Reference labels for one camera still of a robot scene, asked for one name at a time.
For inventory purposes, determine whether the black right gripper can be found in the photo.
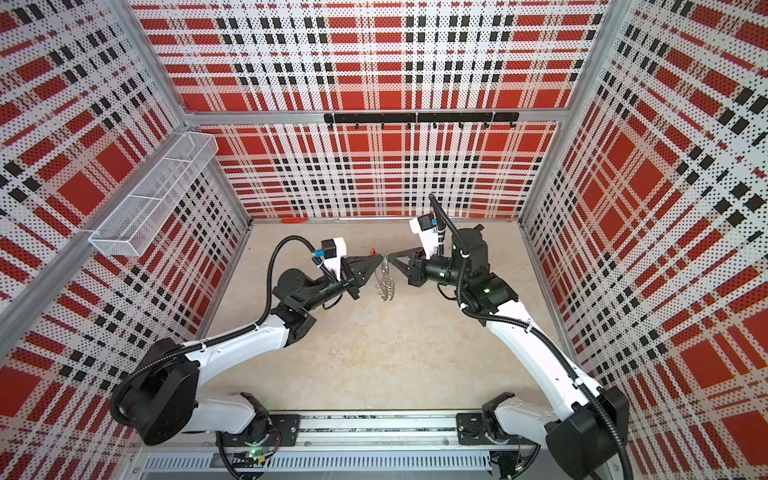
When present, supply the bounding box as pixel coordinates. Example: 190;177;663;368
389;249;467;292

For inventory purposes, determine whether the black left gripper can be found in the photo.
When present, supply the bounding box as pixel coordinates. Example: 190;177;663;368
302;254;383;312

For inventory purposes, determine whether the metal keyring gauge red handle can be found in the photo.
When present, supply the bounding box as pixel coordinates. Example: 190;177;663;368
374;256;395;302

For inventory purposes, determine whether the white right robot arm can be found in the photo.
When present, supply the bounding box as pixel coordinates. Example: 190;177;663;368
388;215;634;479

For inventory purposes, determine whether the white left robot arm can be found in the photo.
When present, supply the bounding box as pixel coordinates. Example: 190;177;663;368
110;254;383;445

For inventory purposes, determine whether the red marker pen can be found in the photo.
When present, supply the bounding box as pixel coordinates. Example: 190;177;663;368
281;217;309;224

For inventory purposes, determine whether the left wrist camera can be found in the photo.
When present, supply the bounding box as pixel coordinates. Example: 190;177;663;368
313;237;347;282

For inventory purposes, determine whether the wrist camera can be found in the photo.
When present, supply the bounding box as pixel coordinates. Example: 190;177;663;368
313;237;347;282
409;213;440;260

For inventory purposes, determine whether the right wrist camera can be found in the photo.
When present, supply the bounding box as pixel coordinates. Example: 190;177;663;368
409;213;440;260

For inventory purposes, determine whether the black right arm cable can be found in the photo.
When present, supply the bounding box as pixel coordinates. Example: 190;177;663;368
428;193;634;480

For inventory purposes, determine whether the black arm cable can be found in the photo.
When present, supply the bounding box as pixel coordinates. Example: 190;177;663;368
428;193;634;480
109;235;328;480

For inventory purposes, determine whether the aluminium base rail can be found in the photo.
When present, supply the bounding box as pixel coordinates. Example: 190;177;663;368
118;410;567;479

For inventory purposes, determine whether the black hook rail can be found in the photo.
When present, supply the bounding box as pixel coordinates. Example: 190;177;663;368
323;111;520;127

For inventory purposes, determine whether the white wire mesh basket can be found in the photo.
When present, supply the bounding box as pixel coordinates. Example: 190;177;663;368
89;132;218;257

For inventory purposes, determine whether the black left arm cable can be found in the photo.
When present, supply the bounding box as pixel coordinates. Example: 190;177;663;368
109;235;328;480

